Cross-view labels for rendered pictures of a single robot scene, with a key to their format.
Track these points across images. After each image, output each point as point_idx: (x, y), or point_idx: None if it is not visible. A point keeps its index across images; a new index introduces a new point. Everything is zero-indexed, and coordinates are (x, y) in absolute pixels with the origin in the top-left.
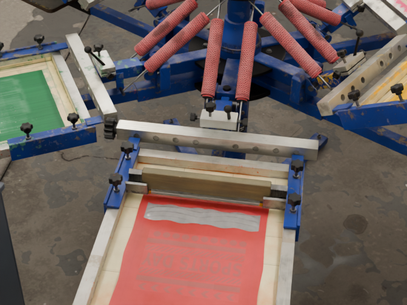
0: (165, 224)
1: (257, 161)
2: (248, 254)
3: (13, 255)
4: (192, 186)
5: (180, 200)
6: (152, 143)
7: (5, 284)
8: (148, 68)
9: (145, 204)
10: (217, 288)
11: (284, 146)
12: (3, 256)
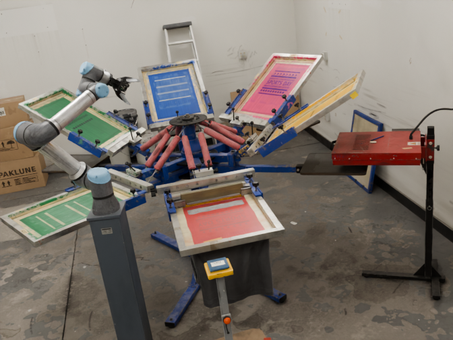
0: (200, 214)
1: (228, 183)
2: (245, 210)
3: (133, 246)
4: (206, 194)
5: (201, 205)
6: (176, 191)
7: (133, 261)
8: (157, 168)
9: (186, 211)
10: (238, 222)
11: (238, 173)
12: (130, 243)
